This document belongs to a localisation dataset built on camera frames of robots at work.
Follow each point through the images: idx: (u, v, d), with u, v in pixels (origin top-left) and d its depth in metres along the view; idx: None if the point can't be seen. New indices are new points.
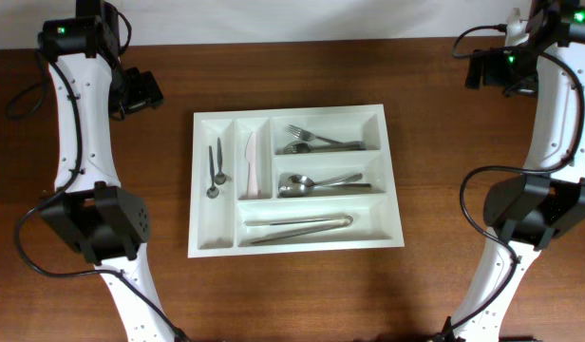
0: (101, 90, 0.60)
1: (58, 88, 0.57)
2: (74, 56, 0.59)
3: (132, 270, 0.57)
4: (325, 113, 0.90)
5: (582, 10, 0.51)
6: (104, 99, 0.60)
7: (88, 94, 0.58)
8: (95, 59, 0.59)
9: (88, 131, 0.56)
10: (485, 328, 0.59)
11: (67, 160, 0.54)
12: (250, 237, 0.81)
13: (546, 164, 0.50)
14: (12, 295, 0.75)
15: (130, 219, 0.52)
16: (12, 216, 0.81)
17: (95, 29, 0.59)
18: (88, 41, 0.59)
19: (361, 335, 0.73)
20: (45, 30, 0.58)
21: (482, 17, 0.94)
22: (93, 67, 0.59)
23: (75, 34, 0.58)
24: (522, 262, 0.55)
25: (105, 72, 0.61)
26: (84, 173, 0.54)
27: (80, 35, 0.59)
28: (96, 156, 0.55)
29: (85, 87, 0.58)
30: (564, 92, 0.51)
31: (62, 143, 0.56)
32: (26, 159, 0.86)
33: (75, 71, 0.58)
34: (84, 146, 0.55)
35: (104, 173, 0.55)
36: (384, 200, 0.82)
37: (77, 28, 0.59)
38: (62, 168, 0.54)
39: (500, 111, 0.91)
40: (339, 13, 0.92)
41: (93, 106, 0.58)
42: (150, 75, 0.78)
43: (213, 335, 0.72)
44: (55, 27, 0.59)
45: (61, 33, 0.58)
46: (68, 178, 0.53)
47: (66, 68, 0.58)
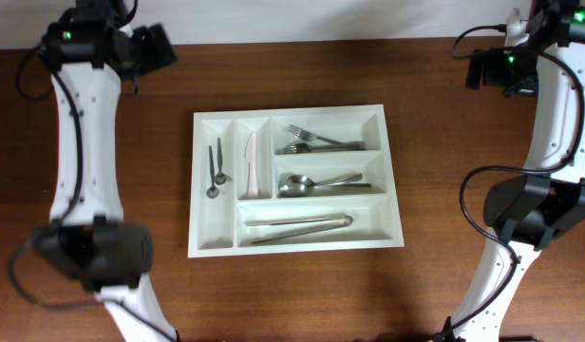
0: (106, 107, 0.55)
1: (60, 104, 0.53)
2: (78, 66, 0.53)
3: (134, 299, 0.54)
4: (325, 113, 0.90)
5: (582, 10, 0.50)
6: (109, 116, 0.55)
7: (92, 112, 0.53)
8: (103, 70, 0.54)
9: (90, 154, 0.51)
10: (485, 328, 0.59)
11: (65, 183, 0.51)
12: (250, 237, 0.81)
13: (545, 165, 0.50)
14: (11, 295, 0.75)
15: (131, 255, 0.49)
16: (10, 215, 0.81)
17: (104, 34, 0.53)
18: (96, 48, 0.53)
19: (361, 335, 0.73)
20: (49, 34, 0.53)
21: (482, 17, 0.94)
22: (100, 81, 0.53)
23: (82, 40, 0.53)
24: (521, 262, 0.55)
25: (112, 86, 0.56)
26: (82, 201, 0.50)
27: (87, 41, 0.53)
28: (98, 184, 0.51)
29: (89, 104, 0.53)
30: (564, 92, 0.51)
31: (61, 166, 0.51)
32: (26, 159, 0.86)
33: (79, 85, 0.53)
34: (86, 172, 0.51)
35: (104, 202, 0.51)
36: (383, 200, 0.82)
37: (84, 31, 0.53)
38: (59, 195, 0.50)
39: (500, 111, 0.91)
40: (339, 13, 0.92)
41: (97, 126, 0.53)
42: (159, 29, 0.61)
43: (213, 335, 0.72)
44: (60, 30, 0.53)
45: (66, 39, 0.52)
46: (66, 207, 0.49)
47: (68, 79, 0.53)
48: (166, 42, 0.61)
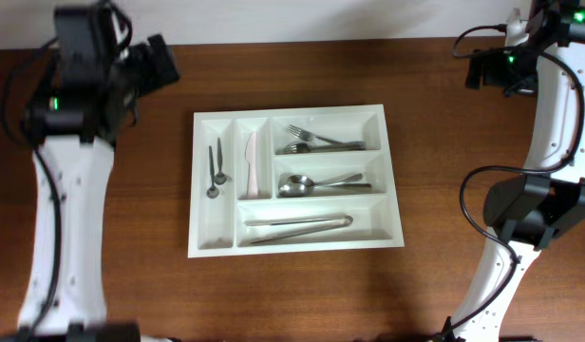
0: (95, 190, 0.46)
1: (41, 185, 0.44)
2: (66, 140, 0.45)
3: None
4: (325, 113, 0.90)
5: (582, 10, 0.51)
6: (99, 199, 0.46)
7: (76, 196, 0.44)
8: (92, 147, 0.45)
9: (71, 254, 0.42)
10: (484, 328, 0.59)
11: (38, 284, 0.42)
12: (250, 237, 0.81)
13: (546, 164, 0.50)
14: (10, 296, 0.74)
15: None
16: (9, 214, 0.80)
17: (100, 103, 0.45)
18: (85, 119, 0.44)
19: (361, 335, 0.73)
20: (35, 102, 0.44)
21: (482, 17, 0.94)
22: (88, 160, 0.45)
23: (70, 108, 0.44)
24: (521, 262, 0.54)
25: (103, 163, 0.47)
26: (56, 305, 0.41)
27: (78, 111, 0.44)
28: (76, 285, 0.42)
29: (75, 187, 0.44)
30: (564, 92, 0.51)
31: (35, 259, 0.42)
32: (25, 157, 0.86)
33: (65, 162, 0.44)
34: (65, 269, 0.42)
35: (84, 308, 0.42)
36: (384, 200, 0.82)
37: (75, 98, 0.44)
38: (30, 295, 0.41)
39: (500, 111, 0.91)
40: (339, 13, 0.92)
41: (82, 216, 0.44)
42: (160, 43, 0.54)
43: (213, 335, 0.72)
44: (48, 98, 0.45)
45: (53, 107, 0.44)
46: (37, 313, 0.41)
47: (52, 156, 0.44)
48: (167, 53, 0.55)
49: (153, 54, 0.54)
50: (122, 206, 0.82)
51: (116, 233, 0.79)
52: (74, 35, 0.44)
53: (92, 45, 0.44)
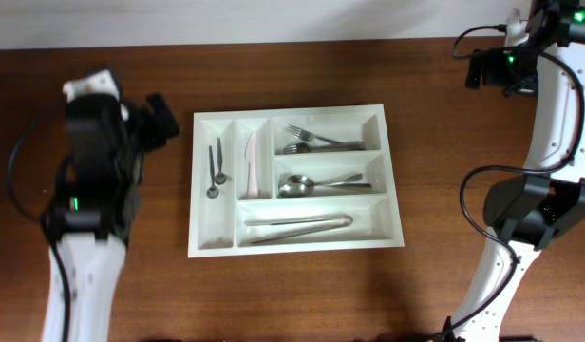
0: (105, 287, 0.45)
1: (54, 279, 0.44)
2: (83, 238, 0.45)
3: None
4: (325, 113, 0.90)
5: (582, 10, 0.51)
6: (108, 294, 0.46)
7: (87, 294, 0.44)
8: (107, 244, 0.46)
9: None
10: (484, 328, 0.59)
11: None
12: (250, 237, 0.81)
13: (545, 165, 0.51)
14: (11, 296, 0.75)
15: None
16: (12, 214, 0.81)
17: (115, 203, 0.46)
18: (103, 218, 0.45)
19: (361, 335, 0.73)
20: (56, 202, 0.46)
21: (482, 17, 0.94)
22: (103, 257, 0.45)
23: (87, 209, 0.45)
24: (521, 262, 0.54)
25: (116, 261, 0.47)
26: None
27: (93, 211, 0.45)
28: None
29: (86, 284, 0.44)
30: (564, 92, 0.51)
31: None
32: (27, 158, 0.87)
33: (80, 259, 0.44)
34: None
35: None
36: (383, 200, 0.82)
37: (93, 199, 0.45)
38: None
39: (500, 111, 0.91)
40: (339, 13, 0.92)
41: (91, 313, 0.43)
42: (160, 103, 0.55)
43: (213, 336, 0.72)
44: (68, 199, 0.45)
45: (73, 207, 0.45)
46: None
47: (68, 253, 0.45)
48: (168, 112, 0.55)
49: (155, 115, 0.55)
50: None
51: None
52: (86, 136, 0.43)
53: (103, 141, 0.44)
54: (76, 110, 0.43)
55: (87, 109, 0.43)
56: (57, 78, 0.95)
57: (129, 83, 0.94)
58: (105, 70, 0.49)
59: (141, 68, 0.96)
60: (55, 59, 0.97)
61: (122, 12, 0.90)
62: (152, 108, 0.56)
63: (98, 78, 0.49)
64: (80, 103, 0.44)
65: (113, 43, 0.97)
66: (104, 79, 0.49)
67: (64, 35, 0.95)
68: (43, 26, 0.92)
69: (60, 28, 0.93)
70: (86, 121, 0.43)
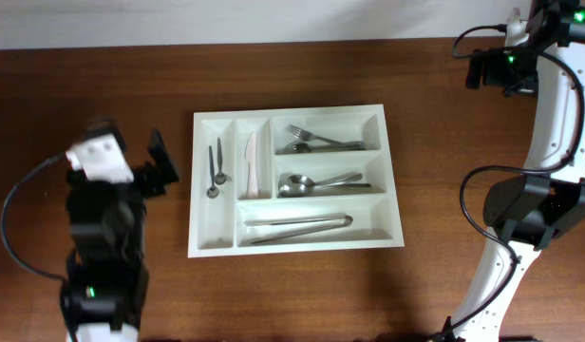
0: None
1: None
2: (100, 324, 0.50)
3: None
4: (325, 113, 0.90)
5: (582, 10, 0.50)
6: None
7: None
8: (122, 331, 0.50)
9: None
10: (484, 328, 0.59)
11: None
12: (250, 237, 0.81)
13: (545, 164, 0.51)
14: (11, 296, 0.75)
15: None
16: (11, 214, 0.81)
17: (128, 294, 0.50)
18: (117, 306, 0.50)
19: (361, 335, 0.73)
20: (71, 293, 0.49)
21: (482, 17, 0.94)
22: None
23: (103, 298, 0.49)
24: (522, 262, 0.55)
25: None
26: None
27: (107, 300, 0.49)
28: None
29: None
30: (564, 93, 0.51)
31: None
32: (26, 158, 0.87)
33: None
34: None
35: None
36: (383, 200, 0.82)
37: (103, 285, 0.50)
38: None
39: (500, 111, 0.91)
40: (339, 13, 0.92)
41: None
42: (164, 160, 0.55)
43: (213, 336, 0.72)
44: (84, 288, 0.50)
45: (89, 295, 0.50)
46: None
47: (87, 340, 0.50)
48: (169, 166, 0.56)
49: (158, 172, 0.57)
50: None
51: None
52: (92, 237, 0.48)
53: (109, 237, 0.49)
54: (80, 216, 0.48)
55: (90, 213, 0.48)
56: (56, 79, 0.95)
57: (129, 84, 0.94)
58: (111, 136, 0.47)
59: (141, 68, 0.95)
60: (55, 59, 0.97)
61: (122, 11, 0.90)
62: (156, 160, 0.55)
63: (101, 143, 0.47)
64: (78, 205, 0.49)
65: (113, 43, 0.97)
66: (108, 145, 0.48)
67: (63, 35, 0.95)
68: (42, 26, 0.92)
69: (59, 28, 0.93)
70: (91, 226, 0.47)
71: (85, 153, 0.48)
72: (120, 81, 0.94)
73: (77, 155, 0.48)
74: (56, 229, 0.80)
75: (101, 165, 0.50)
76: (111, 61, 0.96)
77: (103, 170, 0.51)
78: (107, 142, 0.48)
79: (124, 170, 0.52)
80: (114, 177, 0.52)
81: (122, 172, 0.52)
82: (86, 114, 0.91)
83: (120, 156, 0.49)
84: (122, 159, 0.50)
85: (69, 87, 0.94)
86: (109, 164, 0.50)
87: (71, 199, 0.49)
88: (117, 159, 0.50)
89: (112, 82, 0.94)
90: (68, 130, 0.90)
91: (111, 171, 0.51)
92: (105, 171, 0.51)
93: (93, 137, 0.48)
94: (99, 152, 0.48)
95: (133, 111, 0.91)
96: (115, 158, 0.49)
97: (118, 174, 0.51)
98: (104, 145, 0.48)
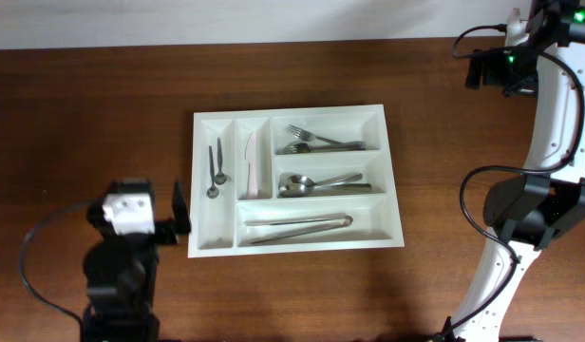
0: None
1: None
2: None
3: None
4: (325, 113, 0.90)
5: (582, 10, 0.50)
6: None
7: None
8: None
9: None
10: (484, 328, 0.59)
11: None
12: (250, 236, 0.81)
13: (545, 164, 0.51)
14: (11, 295, 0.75)
15: None
16: (11, 215, 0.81)
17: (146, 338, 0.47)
18: None
19: (361, 335, 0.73)
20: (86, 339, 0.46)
21: (482, 17, 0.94)
22: None
23: None
24: (521, 262, 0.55)
25: None
26: None
27: None
28: None
29: None
30: (564, 92, 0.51)
31: None
32: (26, 158, 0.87)
33: None
34: None
35: None
36: (383, 200, 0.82)
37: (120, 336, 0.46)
38: None
39: (500, 111, 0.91)
40: (339, 13, 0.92)
41: None
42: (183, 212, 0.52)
43: (213, 336, 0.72)
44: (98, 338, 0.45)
45: None
46: None
47: None
48: (189, 221, 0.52)
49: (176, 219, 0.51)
50: None
51: None
52: (105, 298, 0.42)
53: (123, 297, 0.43)
54: (94, 275, 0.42)
55: (107, 270, 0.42)
56: (56, 79, 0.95)
57: (129, 84, 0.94)
58: (146, 195, 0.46)
59: (141, 68, 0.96)
60: (55, 59, 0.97)
61: (122, 12, 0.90)
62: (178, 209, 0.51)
63: (137, 199, 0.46)
64: (100, 257, 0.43)
65: (113, 43, 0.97)
66: (142, 201, 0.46)
67: (63, 35, 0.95)
68: (42, 26, 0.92)
69: (59, 28, 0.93)
70: (105, 286, 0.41)
71: (120, 207, 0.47)
72: (121, 81, 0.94)
73: (109, 208, 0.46)
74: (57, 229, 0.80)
75: (130, 219, 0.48)
76: (111, 61, 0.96)
77: (129, 222, 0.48)
78: (143, 199, 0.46)
79: (148, 223, 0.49)
80: (136, 228, 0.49)
81: (144, 223, 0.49)
82: (86, 114, 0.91)
83: (150, 212, 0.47)
84: (151, 214, 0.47)
85: (69, 87, 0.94)
86: (137, 218, 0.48)
87: (92, 253, 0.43)
88: (145, 215, 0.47)
89: (112, 82, 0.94)
90: (67, 131, 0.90)
91: (136, 222, 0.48)
92: (129, 224, 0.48)
93: (128, 192, 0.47)
94: (133, 206, 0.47)
95: (134, 111, 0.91)
96: (145, 216, 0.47)
97: (141, 223, 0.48)
98: (139, 201, 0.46)
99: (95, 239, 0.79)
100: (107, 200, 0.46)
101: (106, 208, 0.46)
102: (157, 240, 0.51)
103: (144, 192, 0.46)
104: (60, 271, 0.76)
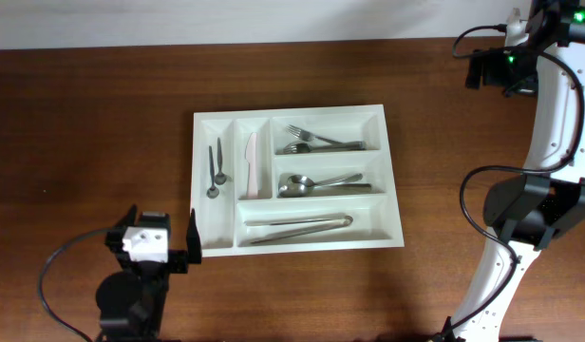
0: None
1: None
2: None
3: None
4: (325, 113, 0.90)
5: (582, 10, 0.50)
6: None
7: None
8: None
9: None
10: (484, 328, 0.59)
11: None
12: (250, 237, 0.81)
13: (545, 164, 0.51)
14: (11, 296, 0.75)
15: None
16: (10, 214, 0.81)
17: None
18: None
19: (361, 335, 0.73)
20: None
21: (482, 17, 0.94)
22: None
23: None
24: (521, 262, 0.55)
25: None
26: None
27: None
28: None
29: None
30: (564, 93, 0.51)
31: None
32: (26, 158, 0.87)
33: None
34: None
35: None
36: (384, 200, 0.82)
37: None
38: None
39: (500, 112, 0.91)
40: (339, 13, 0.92)
41: None
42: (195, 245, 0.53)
43: (213, 336, 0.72)
44: None
45: None
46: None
47: None
48: (199, 253, 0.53)
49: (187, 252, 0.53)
50: (123, 206, 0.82)
51: None
52: (116, 329, 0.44)
53: (133, 327, 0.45)
54: (104, 306, 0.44)
55: (117, 302, 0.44)
56: (56, 79, 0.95)
57: (129, 84, 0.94)
58: (164, 229, 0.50)
59: (141, 68, 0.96)
60: (55, 59, 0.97)
61: (122, 12, 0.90)
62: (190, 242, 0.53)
63: (154, 234, 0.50)
64: (109, 290, 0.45)
65: (113, 43, 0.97)
66: (159, 237, 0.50)
67: (63, 35, 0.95)
68: (42, 26, 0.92)
69: (59, 28, 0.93)
70: (115, 318, 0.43)
71: (137, 240, 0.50)
72: (121, 82, 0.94)
73: (128, 240, 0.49)
74: (56, 229, 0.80)
75: (145, 252, 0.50)
76: (111, 61, 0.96)
77: (143, 254, 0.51)
78: (161, 233, 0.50)
79: (162, 256, 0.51)
80: (150, 259, 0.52)
81: (159, 256, 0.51)
82: (86, 114, 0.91)
83: (165, 246, 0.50)
84: (165, 248, 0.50)
85: (69, 87, 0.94)
86: (152, 251, 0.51)
87: (103, 286, 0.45)
88: (160, 249, 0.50)
89: (113, 82, 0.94)
90: (67, 131, 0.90)
91: (150, 255, 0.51)
92: (144, 256, 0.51)
93: (147, 225, 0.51)
94: (149, 239, 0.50)
95: (134, 111, 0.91)
96: (160, 249, 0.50)
97: (156, 256, 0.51)
98: (157, 236, 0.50)
99: (94, 240, 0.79)
100: (126, 233, 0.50)
101: (125, 240, 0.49)
102: (169, 269, 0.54)
103: (161, 227, 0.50)
104: (60, 272, 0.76)
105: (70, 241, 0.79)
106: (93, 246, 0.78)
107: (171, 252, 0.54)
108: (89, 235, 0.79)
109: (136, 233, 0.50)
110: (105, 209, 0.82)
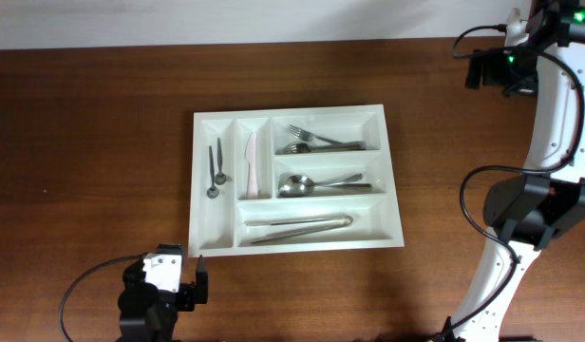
0: None
1: None
2: None
3: None
4: (325, 113, 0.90)
5: (581, 10, 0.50)
6: None
7: None
8: None
9: None
10: (484, 328, 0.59)
11: None
12: (250, 236, 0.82)
13: (545, 164, 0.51)
14: (11, 295, 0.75)
15: None
16: (11, 215, 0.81)
17: None
18: None
19: (362, 335, 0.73)
20: None
21: (482, 17, 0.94)
22: None
23: None
24: (521, 262, 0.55)
25: None
26: None
27: None
28: None
29: None
30: (564, 92, 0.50)
31: None
32: (26, 157, 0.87)
33: None
34: None
35: None
36: (384, 200, 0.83)
37: None
38: None
39: (500, 111, 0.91)
40: (340, 13, 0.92)
41: None
42: (202, 280, 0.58)
43: (214, 336, 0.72)
44: None
45: None
46: None
47: None
48: (206, 291, 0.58)
49: (197, 287, 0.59)
50: (123, 206, 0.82)
51: (117, 234, 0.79)
52: (134, 330, 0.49)
53: (146, 331, 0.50)
54: (125, 309, 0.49)
55: (136, 306, 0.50)
56: (56, 79, 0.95)
57: (130, 84, 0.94)
58: (179, 254, 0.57)
59: (141, 68, 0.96)
60: (56, 59, 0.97)
61: (122, 12, 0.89)
62: (198, 278, 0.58)
63: (170, 257, 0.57)
64: (130, 295, 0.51)
65: (114, 43, 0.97)
66: (175, 260, 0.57)
67: (64, 35, 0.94)
68: (41, 26, 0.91)
69: (59, 29, 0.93)
70: (135, 318, 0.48)
71: (155, 262, 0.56)
72: (121, 81, 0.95)
73: (149, 260, 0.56)
74: (57, 229, 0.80)
75: (161, 275, 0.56)
76: (111, 62, 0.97)
77: (160, 280, 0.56)
78: (177, 257, 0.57)
79: (175, 284, 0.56)
80: (164, 288, 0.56)
81: (172, 284, 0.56)
82: (87, 114, 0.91)
83: (179, 270, 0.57)
84: (179, 274, 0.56)
85: (70, 87, 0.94)
86: (167, 276, 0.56)
87: (124, 293, 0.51)
88: (176, 273, 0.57)
89: (113, 82, 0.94)
90: (67, 130, 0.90)
91: (165, 282, 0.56)
92: (160, 282, 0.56)
93: (165, 252, 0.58)
94: (166, 263, 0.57)
95: (134, 111, 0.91)
96: (175, 273, 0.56)
97: (168, 283, 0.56)
98: (173, 259, 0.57)
99: (94, 241, 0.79)
100: (148, 256, 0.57)
101: (145, 259, 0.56)
102: (179, 303, 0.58)
103: (178, 253, 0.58)
104: (60, 272, 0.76)
105: (71, 241, 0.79)
106: (92, 246, 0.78)
107: (181, 284, 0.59)
108: (89, 236, 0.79)
109: (155, 256, 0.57)
110: (105, 210, 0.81)
